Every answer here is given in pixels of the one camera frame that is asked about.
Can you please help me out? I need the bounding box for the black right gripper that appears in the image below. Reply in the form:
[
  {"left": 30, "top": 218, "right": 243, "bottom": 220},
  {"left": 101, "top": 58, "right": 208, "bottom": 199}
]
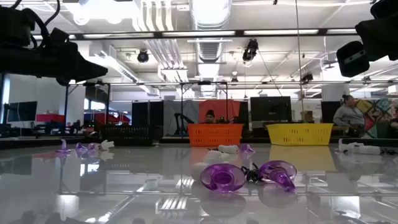
[{"left": 356, "top": 12, "right": 398, "bottom": 62}]

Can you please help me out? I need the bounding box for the black background rig frame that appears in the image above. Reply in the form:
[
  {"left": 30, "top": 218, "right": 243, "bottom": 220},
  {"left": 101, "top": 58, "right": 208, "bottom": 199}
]
[{"left": 63, "top": 80, "right": 229, "bottom": 138}]

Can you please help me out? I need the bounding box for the grey partition panel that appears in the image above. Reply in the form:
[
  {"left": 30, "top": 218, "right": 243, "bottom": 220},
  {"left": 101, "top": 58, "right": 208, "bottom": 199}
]
[{"left": 164, "top": 100, "right": 200, "bottom": 137}]

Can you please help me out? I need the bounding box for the black overhead light bar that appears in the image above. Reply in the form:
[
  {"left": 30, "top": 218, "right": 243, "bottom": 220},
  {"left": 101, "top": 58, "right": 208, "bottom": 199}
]
[{"left": 30, "top": 28, "right": 358, "bottom": 41}]

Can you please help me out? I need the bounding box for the yellow plastic basket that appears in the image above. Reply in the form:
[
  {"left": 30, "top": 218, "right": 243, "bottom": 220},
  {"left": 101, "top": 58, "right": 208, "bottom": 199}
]
[{"left": 266, "top": 123, "right": 335, "bottom": 146}]

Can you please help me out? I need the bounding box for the black aluminium table frame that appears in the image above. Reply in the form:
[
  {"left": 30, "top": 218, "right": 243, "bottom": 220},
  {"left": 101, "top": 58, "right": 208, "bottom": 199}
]
[{"left": 0, "top": 136, "right": 398, "bottom": 150}]

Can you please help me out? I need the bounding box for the black ceiling spotlight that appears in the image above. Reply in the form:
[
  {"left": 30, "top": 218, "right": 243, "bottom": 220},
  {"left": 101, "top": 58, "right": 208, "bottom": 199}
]
[
  {"left": 300, "top": 72, "right": 314, "bottom": 85},
  {"left": 137, "top": 49, "right": 149, "bottom": 64},
  {"left": 242, "top": 39, "right": 259, "bottom": 62}
]

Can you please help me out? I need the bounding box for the orange partition panel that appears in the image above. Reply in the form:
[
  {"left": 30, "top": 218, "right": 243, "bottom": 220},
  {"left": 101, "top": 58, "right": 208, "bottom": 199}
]
[{"left": 198, "top": 99, "right": 241, "bottom": 124}]

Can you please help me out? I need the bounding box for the thin hanging pole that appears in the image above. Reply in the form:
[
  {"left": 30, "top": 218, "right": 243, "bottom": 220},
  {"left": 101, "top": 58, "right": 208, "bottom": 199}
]
[{"left": 294, "top": 0, "right": 305, "bottom": 124}]

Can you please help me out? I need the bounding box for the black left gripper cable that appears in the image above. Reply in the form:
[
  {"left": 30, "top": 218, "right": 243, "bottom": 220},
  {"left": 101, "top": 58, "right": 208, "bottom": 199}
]
[{"left": 43, "top": 0, "right": 62, "bottom": 29}]

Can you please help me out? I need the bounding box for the black plastic basket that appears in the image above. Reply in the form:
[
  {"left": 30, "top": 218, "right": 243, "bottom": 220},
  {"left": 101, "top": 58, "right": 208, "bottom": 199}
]
[{"left": 101, "top": 124, "right": 154, "bottom": 147}]

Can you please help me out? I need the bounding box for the red box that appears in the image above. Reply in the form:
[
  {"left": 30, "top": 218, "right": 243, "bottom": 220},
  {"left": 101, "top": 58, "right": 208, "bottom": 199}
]
[{"left": 35, "top": 113, "right": 65, "bottom": 123}]

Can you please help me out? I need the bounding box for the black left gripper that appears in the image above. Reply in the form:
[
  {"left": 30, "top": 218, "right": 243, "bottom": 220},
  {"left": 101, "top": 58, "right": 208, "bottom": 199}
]
[{"left": 0, "top": 27, "right": 109, "bottom": 85}]

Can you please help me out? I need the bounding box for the orange plastic basket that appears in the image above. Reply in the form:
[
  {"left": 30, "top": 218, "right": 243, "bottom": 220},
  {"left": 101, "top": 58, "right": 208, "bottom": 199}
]
[{"left": 187, "top": 123, "right": 245, "bottom": 147}]

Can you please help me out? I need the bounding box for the black computer monitor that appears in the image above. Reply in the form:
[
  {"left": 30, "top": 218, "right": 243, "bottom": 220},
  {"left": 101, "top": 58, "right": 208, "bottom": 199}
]
[
  {"left": 321, "top": 101, "right": 342, "bottom": 124},
  {"left": 250, "top": 96, "right": 292, "bottom": 123},
  {"left": 6, "top": 101, "right": 38, "bottom": 123}
]

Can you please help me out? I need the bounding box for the person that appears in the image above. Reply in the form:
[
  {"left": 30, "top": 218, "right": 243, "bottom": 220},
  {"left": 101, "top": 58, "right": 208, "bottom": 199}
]
[
  {"left": 332, "top": 94, "right": 367, "bottom": 138},
  {"left": 203, "top": 109, "right": 218, "bottom": 124},
  {"left": 387, "top": 107, "right": 398, "bottom": 139}
]

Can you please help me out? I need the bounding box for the red cloth cover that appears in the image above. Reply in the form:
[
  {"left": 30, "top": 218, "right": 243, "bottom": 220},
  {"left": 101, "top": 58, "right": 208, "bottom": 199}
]
[{"left": 93, "top": 112, "right": 131, "bottom": 125}]

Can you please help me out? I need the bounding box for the colourful wall mural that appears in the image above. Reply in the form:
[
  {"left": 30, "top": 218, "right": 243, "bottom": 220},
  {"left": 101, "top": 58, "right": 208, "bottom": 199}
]
[{"left": 356, "top": 98, "right": 398, "bottom": 139}]

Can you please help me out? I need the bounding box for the small white plastic decoration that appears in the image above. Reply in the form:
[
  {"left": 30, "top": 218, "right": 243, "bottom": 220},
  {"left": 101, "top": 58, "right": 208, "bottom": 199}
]
[
  {"left": 99, "top": 139, "right": 115, "bottom": 151},
  {"left": 217, "top": 144, "right": 239, "bottom": 154},
  {"left": 203, "top": 149, "right": 231, "bottom": 165},
  {"left": 190, "top": 161, "right": 210, "bottom": 182},
  {"left": 338, "top": 138, "right": 382, "bottom": 156}
]

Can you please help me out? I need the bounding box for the silver ventilation duct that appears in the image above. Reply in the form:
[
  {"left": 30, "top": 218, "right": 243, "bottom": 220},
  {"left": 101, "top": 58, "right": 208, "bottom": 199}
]
[{"left": 189, "top": 0, "right": 233, "bottom": 63}]

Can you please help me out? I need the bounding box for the black partition panel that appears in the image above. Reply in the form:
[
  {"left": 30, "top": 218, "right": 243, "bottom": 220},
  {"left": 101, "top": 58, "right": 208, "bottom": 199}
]
[{"left": 131, "top": 101, "right": 165, "bottom": 127}]

